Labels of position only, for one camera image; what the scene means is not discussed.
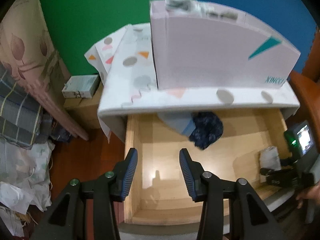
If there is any grey nightstand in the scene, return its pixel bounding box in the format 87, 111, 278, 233
97, 22, 300, 145

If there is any green foam wall mat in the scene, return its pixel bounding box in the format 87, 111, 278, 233
36, 0, 204, 77

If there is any white cloth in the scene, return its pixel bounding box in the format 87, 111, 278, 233
259, 147, 281, 183

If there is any navy patterned underwear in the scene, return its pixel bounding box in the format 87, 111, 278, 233
189, 112, 224, 151

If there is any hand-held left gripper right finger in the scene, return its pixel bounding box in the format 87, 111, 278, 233
179, 148, 285, 240

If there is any blue foam wall mat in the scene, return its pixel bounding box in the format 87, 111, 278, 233
195, 0, 320, 75

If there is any grey plaid blanket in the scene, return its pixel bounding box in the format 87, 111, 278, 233
0, 65, 52, 150

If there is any orange-brown wooden chair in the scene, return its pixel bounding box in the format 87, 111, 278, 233
287, 26, 320, 153

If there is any grey-blue cloth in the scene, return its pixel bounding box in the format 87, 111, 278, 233
157, 112, 196, 137

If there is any blue packet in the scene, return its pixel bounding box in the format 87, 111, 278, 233
50, 125, 73, 143

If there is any white patterned paper cover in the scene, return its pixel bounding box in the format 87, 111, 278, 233
84, 22, 300, 144

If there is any white cardboard box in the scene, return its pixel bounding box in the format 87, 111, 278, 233
149, 0, 302, 90

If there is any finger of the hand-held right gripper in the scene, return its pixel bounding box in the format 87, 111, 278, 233
280, 157, 298, 167
260, 167, 278, 177

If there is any pink floral curtain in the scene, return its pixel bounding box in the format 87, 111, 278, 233
0, 0, 89, 140

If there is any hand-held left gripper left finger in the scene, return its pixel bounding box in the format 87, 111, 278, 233
30, 148, 138, 240

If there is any brown cardboard box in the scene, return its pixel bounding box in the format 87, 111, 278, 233
63, 85, 108, 130

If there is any wooden drawer with grey front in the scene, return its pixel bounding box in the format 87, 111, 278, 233
117, 109, 309, 240

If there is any small white and blue box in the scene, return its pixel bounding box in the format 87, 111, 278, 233
62, 75, 99, 98

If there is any person's right hand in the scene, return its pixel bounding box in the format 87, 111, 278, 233
296, 181, 320, 209

